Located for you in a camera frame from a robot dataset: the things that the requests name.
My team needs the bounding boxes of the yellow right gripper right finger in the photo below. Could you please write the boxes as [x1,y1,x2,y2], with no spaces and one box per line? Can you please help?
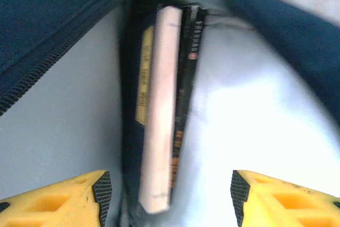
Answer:
[230,170,340,227]

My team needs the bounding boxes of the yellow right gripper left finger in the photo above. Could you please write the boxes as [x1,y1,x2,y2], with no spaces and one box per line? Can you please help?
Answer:
[0,170,113,227]

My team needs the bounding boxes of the thick dark blue book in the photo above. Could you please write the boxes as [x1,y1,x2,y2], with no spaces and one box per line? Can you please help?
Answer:
[121,2,184,214]

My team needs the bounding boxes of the black book orange letters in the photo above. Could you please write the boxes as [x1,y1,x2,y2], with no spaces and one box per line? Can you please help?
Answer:
[169,5,209,189]

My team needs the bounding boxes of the navy blue backpack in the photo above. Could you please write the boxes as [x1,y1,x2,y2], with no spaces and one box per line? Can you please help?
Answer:
[0,0,340,227]

